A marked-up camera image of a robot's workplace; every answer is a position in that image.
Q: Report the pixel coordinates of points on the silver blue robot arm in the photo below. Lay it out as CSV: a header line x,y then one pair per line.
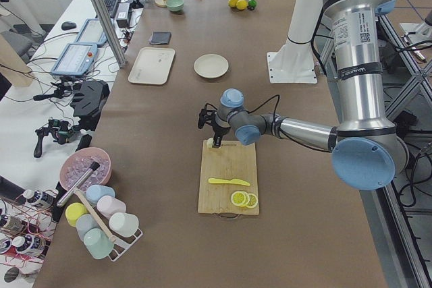
x,y
366,152

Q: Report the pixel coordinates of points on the white round plate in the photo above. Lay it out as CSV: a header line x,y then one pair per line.
x,y
211,66

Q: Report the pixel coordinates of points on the black computer mouse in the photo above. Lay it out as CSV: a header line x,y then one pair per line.
x,y
68,25

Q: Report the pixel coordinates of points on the grey-blue cup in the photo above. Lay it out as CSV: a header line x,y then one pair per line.
x,y
84,224

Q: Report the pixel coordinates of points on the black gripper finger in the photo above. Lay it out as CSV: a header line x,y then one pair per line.
x,y
215,143
218,141

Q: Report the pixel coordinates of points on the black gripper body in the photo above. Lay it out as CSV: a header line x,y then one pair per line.
x,y
221,129

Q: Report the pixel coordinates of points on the lemon slice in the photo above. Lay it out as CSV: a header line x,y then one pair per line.
x,y
253,200
248,203
239,198

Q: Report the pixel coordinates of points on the pale bun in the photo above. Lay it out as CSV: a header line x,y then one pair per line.
x,y
211,144

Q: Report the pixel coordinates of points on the mint green cup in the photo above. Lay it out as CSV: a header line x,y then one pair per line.
x,y
97,243

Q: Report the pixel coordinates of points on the yellow lemon right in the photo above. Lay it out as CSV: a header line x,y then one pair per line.
x,y
241,5

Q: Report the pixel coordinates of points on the dark blue-grey cloth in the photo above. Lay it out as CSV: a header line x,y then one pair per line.
x,y
160,38

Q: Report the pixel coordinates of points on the yellow lemon left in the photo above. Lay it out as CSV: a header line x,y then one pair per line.
x,y
232,3

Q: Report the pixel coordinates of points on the green lime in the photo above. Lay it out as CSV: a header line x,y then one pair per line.
x,y
252,4

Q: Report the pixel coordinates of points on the teach pendant far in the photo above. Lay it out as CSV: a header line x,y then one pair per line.
x,y
92,32

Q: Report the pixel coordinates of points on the lemon slice middle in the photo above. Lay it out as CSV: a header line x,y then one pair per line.
x,y
248,203

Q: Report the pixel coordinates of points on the white cup rack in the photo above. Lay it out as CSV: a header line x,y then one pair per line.
x,y
121,245

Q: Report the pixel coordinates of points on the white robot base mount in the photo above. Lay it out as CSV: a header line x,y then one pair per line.
x,y
294,62

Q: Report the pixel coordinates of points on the lemon slice front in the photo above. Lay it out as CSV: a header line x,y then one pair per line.
x,y
239,198

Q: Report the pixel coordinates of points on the teach pendant near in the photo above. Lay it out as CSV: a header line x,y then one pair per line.
x,y
75,60

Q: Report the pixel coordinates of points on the black stand base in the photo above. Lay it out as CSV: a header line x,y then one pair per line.
x,y
88,103

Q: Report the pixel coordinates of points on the lemon slice back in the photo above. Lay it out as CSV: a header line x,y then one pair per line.
x,y
253,200

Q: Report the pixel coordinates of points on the black keyboard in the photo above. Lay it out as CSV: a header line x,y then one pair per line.
x,y
112,6

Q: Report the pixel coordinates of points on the white rabbit tray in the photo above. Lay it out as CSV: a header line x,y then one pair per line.
x,y
152,66

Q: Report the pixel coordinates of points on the white cup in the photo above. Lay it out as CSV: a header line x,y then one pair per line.
x,y
125,224

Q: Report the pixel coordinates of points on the yellow lemon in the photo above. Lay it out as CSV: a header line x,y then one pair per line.
x,y
232,3
241,5

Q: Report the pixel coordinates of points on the pink bowl of ice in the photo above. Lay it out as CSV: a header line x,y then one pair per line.
x,y
79,162

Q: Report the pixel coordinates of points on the mint green bowl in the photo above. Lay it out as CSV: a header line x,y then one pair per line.
x,y
175,5

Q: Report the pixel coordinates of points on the bamboo cutting board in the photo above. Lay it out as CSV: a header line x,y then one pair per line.
x,y
231,160

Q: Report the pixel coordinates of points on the yellow cup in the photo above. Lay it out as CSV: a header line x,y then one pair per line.
x,y
74,211

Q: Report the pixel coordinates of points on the pink cup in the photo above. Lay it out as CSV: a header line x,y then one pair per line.
x,y
108,206

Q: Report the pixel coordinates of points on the teach pendant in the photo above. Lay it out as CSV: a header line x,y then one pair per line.
x,y
92,32
75,60

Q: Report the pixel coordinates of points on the yellow plastic knife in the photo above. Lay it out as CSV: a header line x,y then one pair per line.
x,y
234,181

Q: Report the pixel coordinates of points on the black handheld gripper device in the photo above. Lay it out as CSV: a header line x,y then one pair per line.
x,y
59,129

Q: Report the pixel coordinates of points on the blue cup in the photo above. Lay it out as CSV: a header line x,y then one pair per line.
x,y
95,192

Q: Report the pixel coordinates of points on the aluminium frame post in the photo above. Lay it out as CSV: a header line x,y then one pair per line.
x,y
109,30

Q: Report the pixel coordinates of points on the metal muddler black tip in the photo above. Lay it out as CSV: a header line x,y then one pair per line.
x,y
62,200

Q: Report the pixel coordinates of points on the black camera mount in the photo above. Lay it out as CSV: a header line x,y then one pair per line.
x,y
207,115

